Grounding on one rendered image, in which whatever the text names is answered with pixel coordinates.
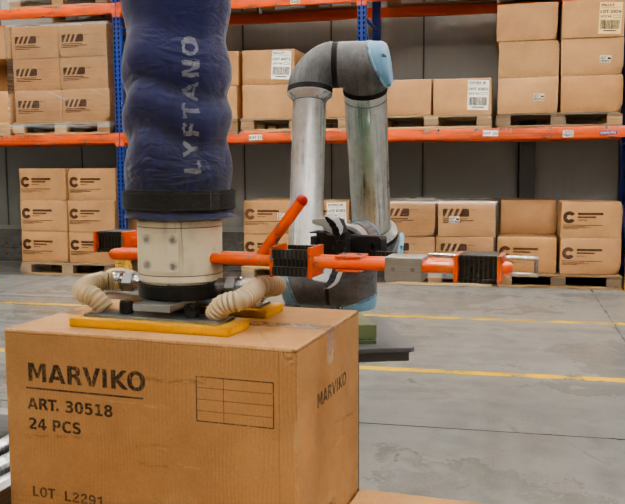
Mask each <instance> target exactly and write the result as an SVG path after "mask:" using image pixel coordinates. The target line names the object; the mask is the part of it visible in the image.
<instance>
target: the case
mask: <svg viewBox="0 0 625 504"><path fill-rule="evenodd" d="M89 311H93V310H92V307H89V306H88V305H86V306H83V307H79V308H76V309H72V310H69V311H65V312H62V313H58V314H55V315H51V316H48V317H44V318H40V319H37V320H33V321H30V322H26V323H23V324H19V325H16V326H12V327H9V328H5V329H4V338H5V361H6V385H7V409H8V432H9V456H10V480H11V504H348V502H349V501H350V500H351V498H352V497H353V495H354V494H355V493H356V491H357V490H358V336H359V312H358V311H357V310H340V309H321V308H303V307H284V306H283V311H282V312H280V313H278V314H276V315H274V316H272V317H270V318H268V319H259V318H247V319H249V328H247V329H245V330H243V331H241V332H239V333H237V334H235V335H233V336H231V337H216V336H201V335H186V334H171V333H157V332H142V331H127V330H113V329H98V328H83V327H71V326H70V325H69V318H70V317H73V316H76V315H79V314H83V313H86V312H89Z"/></svg>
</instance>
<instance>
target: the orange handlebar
mask: <svg viewBox="0 0 625 504"><path fill-rule="evenodd" d="M131 246H137V236H133V237H131ZM234 253H235V254H234ZM255 253H256V252H240V251H221V253H212V254H211V255H210V262H211V263H212V264H228V265H252V266H269V255H260V254H255ZM368 255H369V254H368V253H346V252H343V253H342V254H339V255H326V254H321V255H320V257H316V256H315V257H314V258H313V267H314V268H327V269H335V272H357V273H360V272H362V271H364V270H377V271H385V266H386V265H385V257H384V256H368ZM109 257H110V258H111V259H113V260H128V261H138V252H137V248H114V249H111V250H110V251H109ZM453 260H454V259H441V258H427V260H423V262H422V266H421V268H422V272H426V273H451V274H453ZM513 271H514V265H513V264H512V263H511V262H508V261H505V262H504V263H503V266H502V275H509V274H511V273H512V272H513Z"/></svg>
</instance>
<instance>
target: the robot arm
mask: <svg viewBox="0 0 625 504"><path fill-rule="evenodd" d="M392 85H393V72H392V63H391V56H390V52H389V48H388V46H387V44H386V43H385V42H383V41H371V40H367V41H341V42H334V41H329V42H325V43H322V44H320V45H318V46H316V47H314V48H313V49H311V50H310V51H309V52H308V53H306V54H305V55H304V56H303V57H302V58H301V59H300V61H299V62H298V63H297V65H296V66H295V68H294V69H293V71H292V73H291V75H290V77H289V80H288V87H287V95H288V97H289V98H290V99H291V100H292V101H293V118H292V149H291V181H290V206H291V205H292V204H293V202H294V201H295V200H296V198H297V196H299V195H305V196H306V197H307V199H308V203H307V205H306V206H305V207H304V208H303V209H302V211H301V212H300V213H299V215H298V216H297V217H296V219H295V220H294V221H293V223H292V224H291V225H290V227H289V243H288V245H289V244H290V245H319V244H324V254H326V255H339V254H342V253H343V252H346V253H368V254H369V255H368V256H376V251H389V252H398V254H403V247H404V233H402V232H398V230H397V226H396V224H395V223H394V222H392V221H391V220H390V188H389V156H388V123H387V92H388V89H387V88H389V87H391V86H392ZM333 88H343V95H344V100H345V116H346V132H347V148H348V164H349V180H350V196H351V212H352V221H348V222H347V224H345V221H344V220H343V219H341V218H340V217H337V216H334V215H325V217H324V218H323V208H324V171H325V134H326V103H327V101H328V100H329V99H331V98H332V94H333ZM384 276H385V271H377V270H364V271H362V272H360V273H357V272H335V269H327V268H324V273H323V274H321V275H319V276H316V277H314V278H311V279H308V278H307V276H306V277H290V276H280V277H282V278H283V279H284V281H285V282H286V288H285V291H284V292H283V293H282V298H283V300H284V302H285V305H284V307H303V308H321V309H340V310H357V311H358V312H363V311H368V310H371V309H373V308H374V307H375V306H376V303H377V294H378V292H377V282H378V283H386V282H397V281H385V279H384Z"/></svg>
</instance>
